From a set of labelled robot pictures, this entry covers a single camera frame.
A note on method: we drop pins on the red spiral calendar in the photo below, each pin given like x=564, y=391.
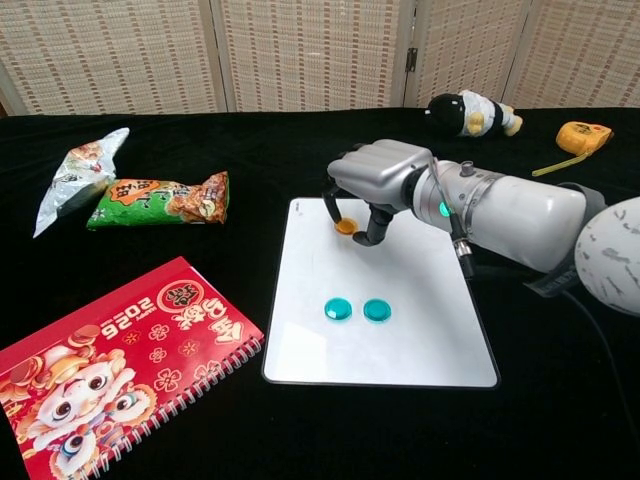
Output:
x=125, y=350

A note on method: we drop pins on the orange disc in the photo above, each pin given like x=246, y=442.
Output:
x=345, y=227

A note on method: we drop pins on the green snack bag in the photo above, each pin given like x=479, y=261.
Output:
x=150, y=205

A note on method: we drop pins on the black tablecloth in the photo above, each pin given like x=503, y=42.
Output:
x=275, y=150

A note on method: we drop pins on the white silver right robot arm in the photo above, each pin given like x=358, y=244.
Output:
x=525, y=215

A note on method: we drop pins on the yellow tape measure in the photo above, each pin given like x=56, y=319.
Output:
x=580, y=135

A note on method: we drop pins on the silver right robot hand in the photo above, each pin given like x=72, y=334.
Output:
x=380, y=170

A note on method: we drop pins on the white magnetic board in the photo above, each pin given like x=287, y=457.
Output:
x=375, y=350

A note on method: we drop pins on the teal disc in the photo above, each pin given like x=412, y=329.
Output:
x=337, y=308
x=377, y=310

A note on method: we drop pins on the woven folding screen panel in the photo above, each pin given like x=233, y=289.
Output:
x=310, y=50
x=585, y=50
x=465, y=45
x=110, y=50

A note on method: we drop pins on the black white plush toy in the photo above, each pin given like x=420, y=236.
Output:
x=450, y=112

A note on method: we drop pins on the silver snack bag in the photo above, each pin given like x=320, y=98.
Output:
x=75, y=175

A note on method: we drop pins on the metal screen hinge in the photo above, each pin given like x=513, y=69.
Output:
x=411, y=59

